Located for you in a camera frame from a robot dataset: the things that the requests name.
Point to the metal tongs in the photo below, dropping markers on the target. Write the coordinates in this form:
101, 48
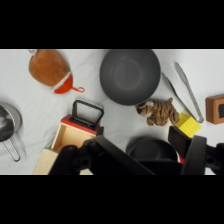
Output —
186, 90

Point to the black bowl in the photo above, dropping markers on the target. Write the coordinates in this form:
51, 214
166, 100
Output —
151, 150

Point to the grey bowl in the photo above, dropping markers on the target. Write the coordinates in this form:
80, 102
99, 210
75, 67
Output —
130, 76

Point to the yellow toy block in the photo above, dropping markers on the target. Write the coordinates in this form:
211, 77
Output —
189, 125

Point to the light wooden drawer cabinet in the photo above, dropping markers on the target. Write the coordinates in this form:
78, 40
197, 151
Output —
45, 163

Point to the wooden block with black patch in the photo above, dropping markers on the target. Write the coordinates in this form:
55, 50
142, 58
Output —
213, 109

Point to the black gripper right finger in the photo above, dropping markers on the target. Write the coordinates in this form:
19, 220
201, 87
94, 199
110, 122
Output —
193, 156

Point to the tiger plush toy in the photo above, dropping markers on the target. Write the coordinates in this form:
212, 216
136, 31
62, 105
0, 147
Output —
160, 112

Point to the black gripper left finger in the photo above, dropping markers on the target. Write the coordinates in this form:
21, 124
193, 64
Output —
116, 156

